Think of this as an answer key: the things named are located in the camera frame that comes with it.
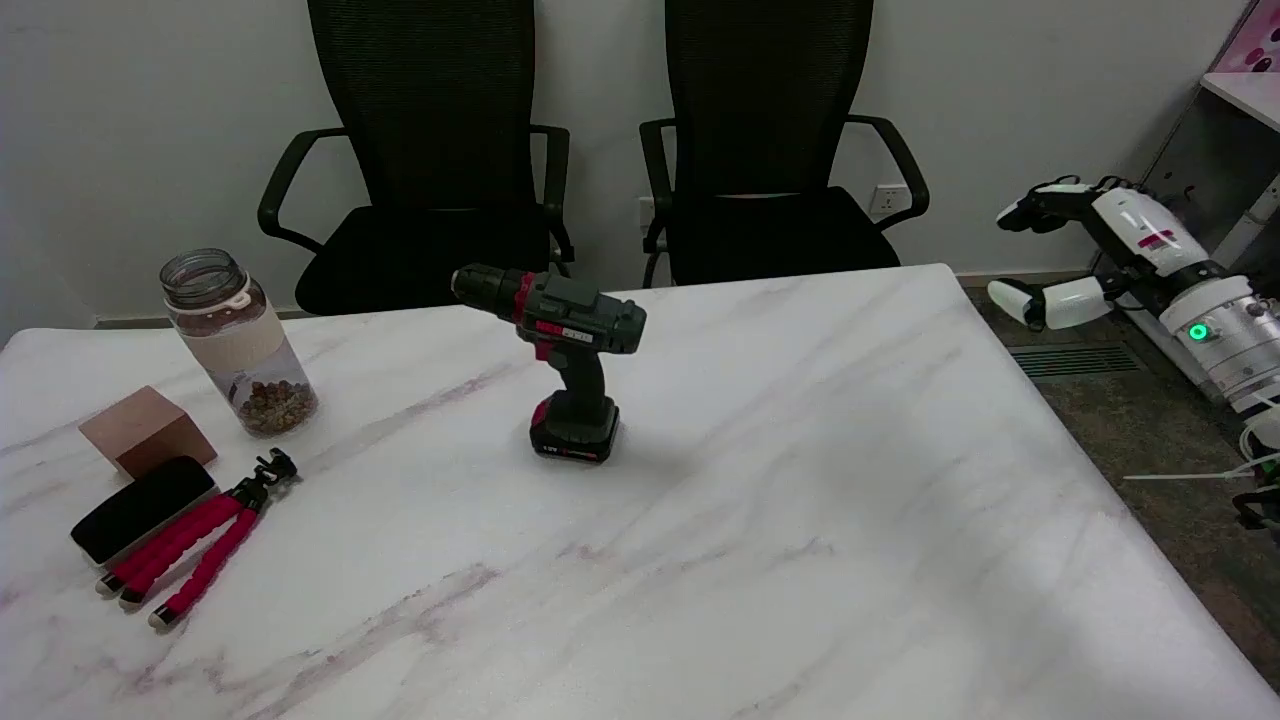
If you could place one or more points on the pink picture board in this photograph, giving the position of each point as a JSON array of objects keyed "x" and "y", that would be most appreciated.
[{"x": 1255, "y": 40}]

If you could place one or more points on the clear jar with nuts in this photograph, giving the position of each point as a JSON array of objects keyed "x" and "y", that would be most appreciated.
[{"x": 240, "y": 345}]

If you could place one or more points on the dark floor vent grille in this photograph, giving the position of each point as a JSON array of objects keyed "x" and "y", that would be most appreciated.
[{"x": 1072, "y": 360}]

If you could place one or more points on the black whiteboard eraser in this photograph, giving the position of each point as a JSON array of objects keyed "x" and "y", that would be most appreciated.
[{"x": 140, "y": 510}]

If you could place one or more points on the white desk with owl panel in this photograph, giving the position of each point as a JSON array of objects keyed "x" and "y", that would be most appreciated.
[{"x": 1210, "y": 150}]

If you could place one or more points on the red flexible mini tripod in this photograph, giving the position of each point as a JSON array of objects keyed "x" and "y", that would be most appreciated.
[{"x": 200, "y": 540}]

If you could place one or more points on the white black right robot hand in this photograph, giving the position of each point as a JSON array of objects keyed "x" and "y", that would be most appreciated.
[{"x": 1140, "y": 230}]

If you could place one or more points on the brown wooden block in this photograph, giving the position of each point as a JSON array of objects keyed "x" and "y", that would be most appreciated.
[{"x": 145, "y": 430}]

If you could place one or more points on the white wall socket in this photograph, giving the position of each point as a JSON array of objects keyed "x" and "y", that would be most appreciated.
[
  {"x": 645, "y": 210},
  {"x": 888, "y": 199}
]

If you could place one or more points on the dark grey red power screwdriver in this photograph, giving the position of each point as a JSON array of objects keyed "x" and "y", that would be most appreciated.
[{"x": 575, "y": 325}]

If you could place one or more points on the black mesh office chair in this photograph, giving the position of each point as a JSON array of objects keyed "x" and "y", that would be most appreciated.
[
  {"x": 765, "y": 150},
  {"x": 430, "y": 150}
]

